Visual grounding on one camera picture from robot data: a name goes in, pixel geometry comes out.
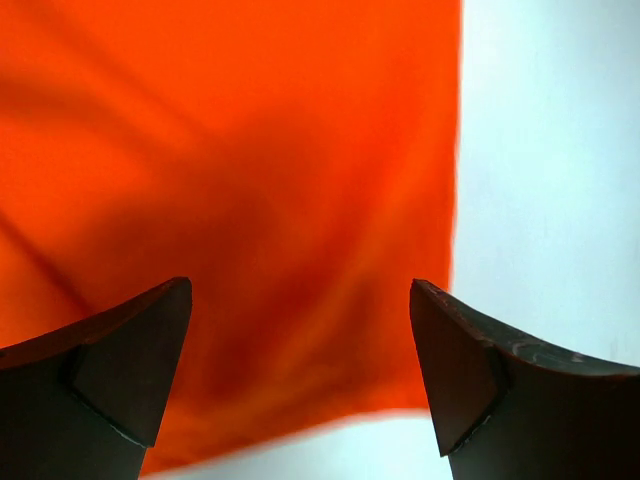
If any orange t shirt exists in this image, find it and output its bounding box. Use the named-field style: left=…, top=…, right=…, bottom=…
left=1, top=1, right=462, bottom=474

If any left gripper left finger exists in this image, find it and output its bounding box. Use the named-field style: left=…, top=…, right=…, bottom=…
left=1, top=277, right=192, bottom=479

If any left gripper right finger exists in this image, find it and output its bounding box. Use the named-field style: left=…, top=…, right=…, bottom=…
left=410, top=280, right=639, bottom=480

